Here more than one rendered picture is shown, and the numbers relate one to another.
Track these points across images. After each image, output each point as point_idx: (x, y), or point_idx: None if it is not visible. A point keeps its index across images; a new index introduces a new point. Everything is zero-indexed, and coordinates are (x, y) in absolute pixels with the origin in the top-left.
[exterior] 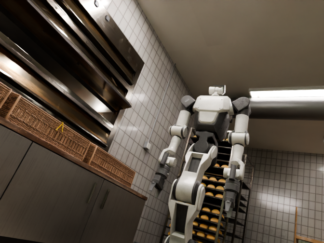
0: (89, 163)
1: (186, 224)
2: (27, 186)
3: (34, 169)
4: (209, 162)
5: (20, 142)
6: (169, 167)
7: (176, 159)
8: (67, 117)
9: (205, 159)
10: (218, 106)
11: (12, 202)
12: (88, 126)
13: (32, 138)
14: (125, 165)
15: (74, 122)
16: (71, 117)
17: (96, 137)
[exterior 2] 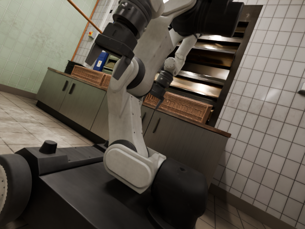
0: (145, 100)
1: (108, 114)
2: (105, 112)
3: (107, 104)
4: (160, 21)
5: (101, 92)
6: (169, 71)
7: (172, 58)
8: (170, 85)
9: None
10: None
11: (99, 119)
12: (194, 87)
13: (105, 89)
14: (187, 99)
15: (177, 87)
16: (176, 85)
17: (200, 92)
